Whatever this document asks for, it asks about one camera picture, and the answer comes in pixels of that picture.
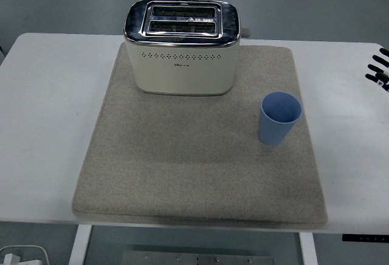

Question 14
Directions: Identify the black table control panel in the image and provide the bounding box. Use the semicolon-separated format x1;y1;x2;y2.
342;233;389;243

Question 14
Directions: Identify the beige felt table mat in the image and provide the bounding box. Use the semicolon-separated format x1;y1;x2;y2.
71;42;329;229

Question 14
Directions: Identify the cream and chrome toaster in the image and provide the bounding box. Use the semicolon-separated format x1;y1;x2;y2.
123;0;253;97

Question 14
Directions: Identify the white rounded tray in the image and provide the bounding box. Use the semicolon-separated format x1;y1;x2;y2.
0;244;50;265

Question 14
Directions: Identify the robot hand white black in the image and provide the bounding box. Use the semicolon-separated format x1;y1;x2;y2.
364;47;389;93

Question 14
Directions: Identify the white table leg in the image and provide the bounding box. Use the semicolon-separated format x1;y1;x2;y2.
67;224;92;265
298;231;318;265

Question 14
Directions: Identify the blue ribbed plastic cup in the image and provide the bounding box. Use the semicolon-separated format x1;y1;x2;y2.
258;91;303;146

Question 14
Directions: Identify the white power adapter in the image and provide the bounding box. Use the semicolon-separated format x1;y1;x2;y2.
1;253;41;265

